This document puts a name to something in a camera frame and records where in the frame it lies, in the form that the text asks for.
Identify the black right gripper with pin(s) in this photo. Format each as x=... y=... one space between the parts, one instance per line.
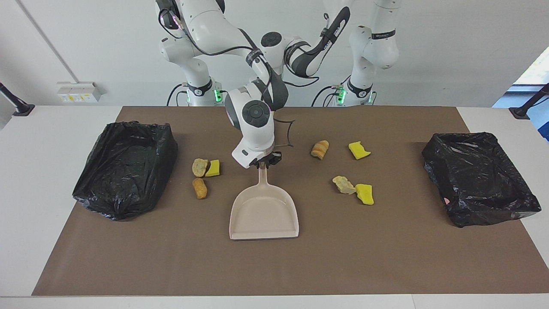
x=274 y=156

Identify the beige plastic dustpan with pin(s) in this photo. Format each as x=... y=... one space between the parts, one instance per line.
x=263 y=214

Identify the yellow sponge with green side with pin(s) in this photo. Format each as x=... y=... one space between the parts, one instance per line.
x=213 y=168

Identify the striped orange croissant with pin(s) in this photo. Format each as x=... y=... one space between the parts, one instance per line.
x=320 y=149

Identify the pale round bread piece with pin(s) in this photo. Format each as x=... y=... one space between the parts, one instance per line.
x=199 y=167

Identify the brown fried nugget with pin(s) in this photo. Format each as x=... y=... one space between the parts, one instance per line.
x=199 y=189

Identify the pale bread chunk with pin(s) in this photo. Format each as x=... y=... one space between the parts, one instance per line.
x=344 y=185

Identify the notched yellow sponge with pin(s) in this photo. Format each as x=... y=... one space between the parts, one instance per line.
x=358 y=150

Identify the thick yellow sponge block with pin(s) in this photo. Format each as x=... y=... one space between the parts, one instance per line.
x=365 y=194

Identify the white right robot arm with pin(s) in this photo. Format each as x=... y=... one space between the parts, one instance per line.
x=253 y=128

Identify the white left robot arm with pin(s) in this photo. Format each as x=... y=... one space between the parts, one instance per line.
x=373 y=47

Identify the black bag-lined bin pink mark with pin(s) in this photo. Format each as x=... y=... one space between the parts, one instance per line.
x=476 y=180

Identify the brown table mat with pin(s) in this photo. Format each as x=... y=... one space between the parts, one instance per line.
x=274 y=266

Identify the white wall socket box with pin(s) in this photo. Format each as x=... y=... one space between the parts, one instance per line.
x=77 y=92

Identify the white wall conduit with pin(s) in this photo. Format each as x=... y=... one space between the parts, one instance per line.
x=49 y=40

